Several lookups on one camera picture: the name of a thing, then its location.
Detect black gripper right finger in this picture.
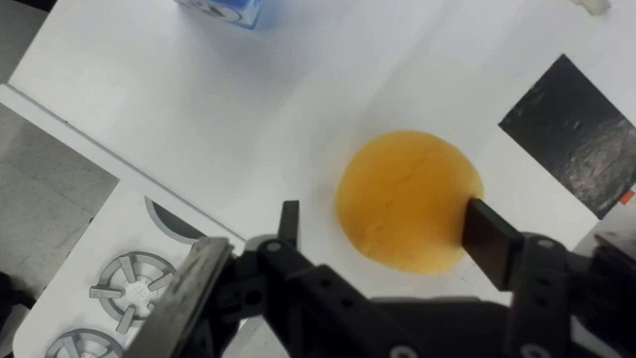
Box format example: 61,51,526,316
462,198,522,290

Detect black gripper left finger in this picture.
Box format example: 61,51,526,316
278,200,300,242

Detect white blue carton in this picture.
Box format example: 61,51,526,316
174,0,276,29

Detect white toy kitchen set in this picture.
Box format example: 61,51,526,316
0,0,636,358

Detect yellow ball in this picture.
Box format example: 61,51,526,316
333,131,484,274

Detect grey toy burner right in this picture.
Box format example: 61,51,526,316
43,328,123,358

